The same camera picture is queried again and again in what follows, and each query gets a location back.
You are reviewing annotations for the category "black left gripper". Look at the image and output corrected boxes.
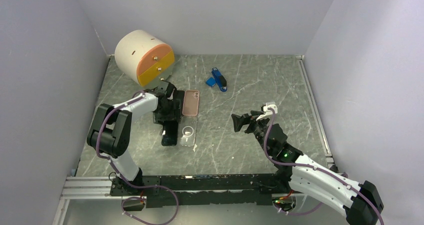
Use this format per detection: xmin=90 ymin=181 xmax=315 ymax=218
xmin=153 ymin=98 xmax=181 ymax=126

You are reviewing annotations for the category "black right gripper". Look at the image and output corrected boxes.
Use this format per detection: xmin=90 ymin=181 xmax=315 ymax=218
xmin=231 ymin=110 xmax=272 ymax=155

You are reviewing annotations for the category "black smartphone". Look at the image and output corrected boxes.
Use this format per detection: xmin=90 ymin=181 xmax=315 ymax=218
xmin=173 ymin=90 xmax=185 ymax=117
xmin=161 ymin=121 xmax=179 ymax=147

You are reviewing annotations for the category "pink phone case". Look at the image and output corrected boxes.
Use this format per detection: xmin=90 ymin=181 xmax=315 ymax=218
xmin=182 ymin=90 xmax=200 ymax=117

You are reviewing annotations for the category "clear transparent phone case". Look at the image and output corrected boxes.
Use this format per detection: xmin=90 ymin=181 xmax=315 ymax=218
xmin=179 ymin=116 xmax=198 ymax=147

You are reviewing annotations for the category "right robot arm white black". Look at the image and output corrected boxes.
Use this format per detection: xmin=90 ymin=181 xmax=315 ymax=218
xmin=231 ymin=108 xmax=384 ymax=225

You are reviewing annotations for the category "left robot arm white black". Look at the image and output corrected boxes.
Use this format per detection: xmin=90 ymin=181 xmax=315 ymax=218
xmin=86 ymin=81 xmax=185 ymax=195

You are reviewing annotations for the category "blue and black gadget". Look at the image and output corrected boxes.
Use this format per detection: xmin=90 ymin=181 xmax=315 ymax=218
xmin=211 ymin=67 xmax=227 ymax=92

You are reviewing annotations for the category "blue USB stick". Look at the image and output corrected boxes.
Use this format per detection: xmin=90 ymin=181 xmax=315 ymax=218
xmin=205 ymin=77 xmax=217 ymax=87

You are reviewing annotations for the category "round cream drawer cabinet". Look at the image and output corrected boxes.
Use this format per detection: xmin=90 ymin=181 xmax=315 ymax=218
xmin=114 ymin=29 xmax=175 ymax=89

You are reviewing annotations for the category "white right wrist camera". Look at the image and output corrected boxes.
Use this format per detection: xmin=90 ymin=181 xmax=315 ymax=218
xmin=256 ymin=101 xmax=278 ymax=121

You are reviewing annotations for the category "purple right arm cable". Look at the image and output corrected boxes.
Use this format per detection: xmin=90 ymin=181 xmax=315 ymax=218
xmin=263 ymin=107 xmax=385 ymax=225

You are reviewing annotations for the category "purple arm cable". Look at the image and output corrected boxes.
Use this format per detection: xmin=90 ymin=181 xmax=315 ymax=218
xmin=95 ymin=90 xmax=180 ymax=225
xmin=263 ymin=107 xmax=385 ymax=225

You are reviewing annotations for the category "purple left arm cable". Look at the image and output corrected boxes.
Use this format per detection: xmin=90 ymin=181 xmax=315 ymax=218
xmin=95 ymin=90 xmax=180 ymax=225

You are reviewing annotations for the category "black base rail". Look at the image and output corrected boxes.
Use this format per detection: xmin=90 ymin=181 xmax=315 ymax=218
xmin=109 ymin=173 xmax=291 ymax=208

